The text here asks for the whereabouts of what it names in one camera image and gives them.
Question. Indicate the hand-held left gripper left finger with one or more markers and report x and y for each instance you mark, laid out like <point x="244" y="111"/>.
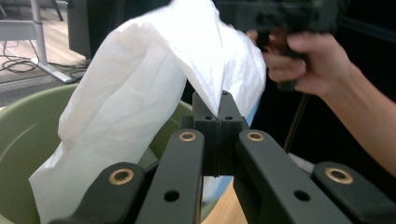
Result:
<point x="208" y="130"/>

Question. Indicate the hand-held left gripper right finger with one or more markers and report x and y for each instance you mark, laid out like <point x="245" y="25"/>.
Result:
<point x="229" y="130"/>

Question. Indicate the white plastic bag blue edge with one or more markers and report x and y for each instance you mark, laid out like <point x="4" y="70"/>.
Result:
<point x="124" y="93"/>

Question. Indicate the green plastic bin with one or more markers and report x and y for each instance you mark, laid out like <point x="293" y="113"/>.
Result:
<point x="21" y="133"/>

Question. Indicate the white metal desk frame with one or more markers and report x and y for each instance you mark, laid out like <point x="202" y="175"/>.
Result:
<point x="37" y="31"/>

